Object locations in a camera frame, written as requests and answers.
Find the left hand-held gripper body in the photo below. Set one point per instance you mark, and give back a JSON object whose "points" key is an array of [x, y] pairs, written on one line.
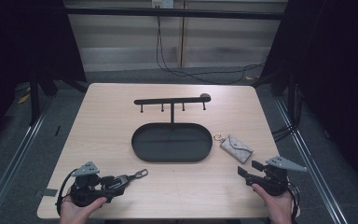
{"points": [[85, 170]]}

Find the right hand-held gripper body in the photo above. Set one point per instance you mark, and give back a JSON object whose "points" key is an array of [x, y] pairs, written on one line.
{"points": [[278, 180]]}

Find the black car key with carabiner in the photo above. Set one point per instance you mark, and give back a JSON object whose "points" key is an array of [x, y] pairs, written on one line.
{"points": [[123, 179]]}

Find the grey patterned key pouch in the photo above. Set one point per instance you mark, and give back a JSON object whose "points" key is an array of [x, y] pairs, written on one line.
{"points": [[238, 149]]}

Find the black key stand with tray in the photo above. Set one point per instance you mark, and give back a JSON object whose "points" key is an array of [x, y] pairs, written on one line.
{"points": [[171, 143]]}

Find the person's right hand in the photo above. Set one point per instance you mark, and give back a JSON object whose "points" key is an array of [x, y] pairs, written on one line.
{"points": [[276, 208]]}

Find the person's left hand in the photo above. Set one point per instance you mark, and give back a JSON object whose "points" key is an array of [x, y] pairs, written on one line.
{"points": [[74, 213]]}

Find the grey tape strip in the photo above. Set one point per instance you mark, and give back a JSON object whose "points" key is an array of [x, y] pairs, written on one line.
{"points": [[49, 192]]}

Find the yellow floor tape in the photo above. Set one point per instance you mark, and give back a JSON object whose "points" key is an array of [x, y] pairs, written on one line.
{"points": [[24, 98]]}

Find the black curtain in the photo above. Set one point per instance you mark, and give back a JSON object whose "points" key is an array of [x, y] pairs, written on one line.
{"points": [[338, 77], [21, 46]]}

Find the metal floor rail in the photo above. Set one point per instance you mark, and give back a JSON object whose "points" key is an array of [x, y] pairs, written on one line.
{"points": [[11, 165], [315, 174]]}

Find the black horizontal frame bar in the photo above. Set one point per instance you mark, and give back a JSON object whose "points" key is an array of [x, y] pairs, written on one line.
{"points": [[174, 13]]}

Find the white wall socket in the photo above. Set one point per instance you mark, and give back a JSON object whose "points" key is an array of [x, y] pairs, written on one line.
{"points": [[162, 3]]}

